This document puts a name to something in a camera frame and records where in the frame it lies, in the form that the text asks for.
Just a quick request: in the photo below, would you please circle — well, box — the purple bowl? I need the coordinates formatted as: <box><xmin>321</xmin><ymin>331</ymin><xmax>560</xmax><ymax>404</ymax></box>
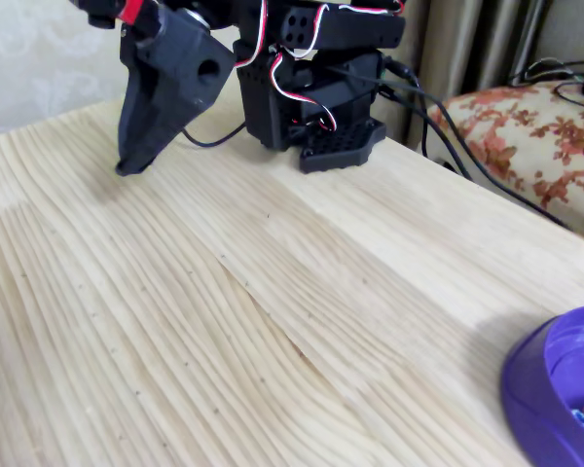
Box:
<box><xmin>499</xmin><ymin>304</ymin><xmax>584</xmax><ymax>467</ymax></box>

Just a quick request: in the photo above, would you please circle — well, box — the beige curtain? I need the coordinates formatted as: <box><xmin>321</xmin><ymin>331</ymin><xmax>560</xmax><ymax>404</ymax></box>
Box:
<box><xmin>403</xmin><ymin>0</ymin><xmax>554</xmax><ymax>157</ymax></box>

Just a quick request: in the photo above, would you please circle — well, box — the floral cushion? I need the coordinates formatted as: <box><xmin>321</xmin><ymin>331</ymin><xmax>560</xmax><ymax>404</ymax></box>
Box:
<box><xmin>427</xmin><ymin>80</ymin><xmax>584</xmax><ymax>244</ymax></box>

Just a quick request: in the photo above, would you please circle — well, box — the black camera cable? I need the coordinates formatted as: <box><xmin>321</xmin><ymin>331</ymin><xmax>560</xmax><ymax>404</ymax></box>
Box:
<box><xmin>180</xmin><ymin>121</ymin><xmax>248</xmax><ymax>149</ymax></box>

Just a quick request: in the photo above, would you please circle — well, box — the black and red gripper camera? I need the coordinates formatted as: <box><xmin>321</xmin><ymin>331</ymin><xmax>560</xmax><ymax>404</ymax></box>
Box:
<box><xmin>69</xmin><ymin>0</ymin><xmax>150</xmax><ymax>29</ymax></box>

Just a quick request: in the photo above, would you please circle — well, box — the red white black servo wire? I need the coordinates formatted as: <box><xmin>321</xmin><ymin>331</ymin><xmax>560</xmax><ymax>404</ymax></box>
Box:
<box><xmin>269</xmin><ymin>47</ymin><xmax>338</xmax><ymax>133</ymax></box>

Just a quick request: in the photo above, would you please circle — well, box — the black power cable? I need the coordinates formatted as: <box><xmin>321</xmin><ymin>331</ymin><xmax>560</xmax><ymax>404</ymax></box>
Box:
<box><xmin>382</xmin><ymin>55</ymin><xmax>476</xmax><ymax>182</ymax></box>
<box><xmin>377</xmin><ymin>85</ymin><xmax>573</xmax><ymax>230</ymax></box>

